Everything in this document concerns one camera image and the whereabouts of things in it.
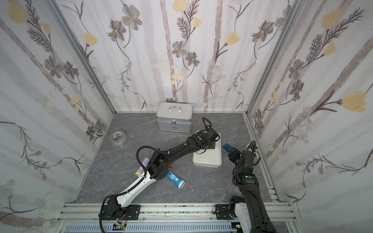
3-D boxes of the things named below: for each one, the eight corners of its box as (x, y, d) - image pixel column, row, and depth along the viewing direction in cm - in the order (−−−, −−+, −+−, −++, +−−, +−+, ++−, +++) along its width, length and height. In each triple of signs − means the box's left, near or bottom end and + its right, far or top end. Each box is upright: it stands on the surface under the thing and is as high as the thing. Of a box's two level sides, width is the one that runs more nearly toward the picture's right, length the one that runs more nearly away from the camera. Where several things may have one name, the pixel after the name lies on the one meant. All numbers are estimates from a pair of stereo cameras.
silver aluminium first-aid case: (159, 132, 110) (155, 118, 97) (163, 109, 126) (160, 94, 114) (192, 132, 110) (192, 118, 97) (192, 109, 126) (192, 94, 114)
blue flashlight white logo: (166, 177, 88) (165, 175, 85) (170, 172, 90) (170, 170, 87) (181, 189, 84) (181, 187, 80) (185, 184, 86) (185, 182, 82)
